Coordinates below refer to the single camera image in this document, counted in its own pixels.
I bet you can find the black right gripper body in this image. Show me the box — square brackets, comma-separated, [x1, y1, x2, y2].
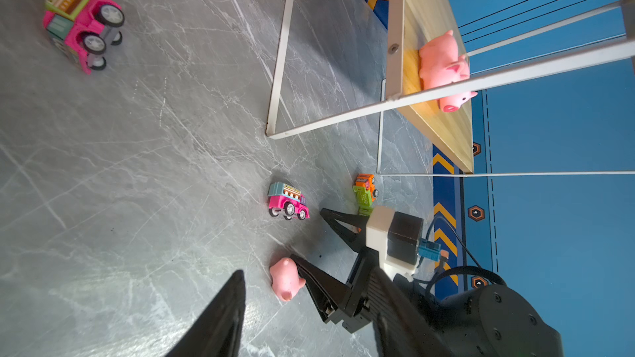
[324, 250, 446, 356]

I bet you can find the pink toy truck striped roof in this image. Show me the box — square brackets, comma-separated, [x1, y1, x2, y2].
[43, 0, 126, 74]

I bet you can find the pink toy pig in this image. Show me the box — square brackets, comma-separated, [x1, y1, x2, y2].
[270, 258, 306, 302]
[431, 54, 479, 113]
[419, 30, 461, 90]

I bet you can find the orange green toy car upper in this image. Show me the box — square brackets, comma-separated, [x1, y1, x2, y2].
[352, 174, 379, 208]

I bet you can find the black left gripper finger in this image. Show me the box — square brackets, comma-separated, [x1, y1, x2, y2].
[166, 269, 246, 357]

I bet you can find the pink teal toy van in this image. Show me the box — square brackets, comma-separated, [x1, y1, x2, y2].
[268, 182, 310, 221]

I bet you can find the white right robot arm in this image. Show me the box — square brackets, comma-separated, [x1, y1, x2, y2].
[291, 207, 564, 356]

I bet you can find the wooden two-tier shelf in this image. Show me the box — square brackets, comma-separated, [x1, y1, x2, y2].
[266, 0, 634, 177]

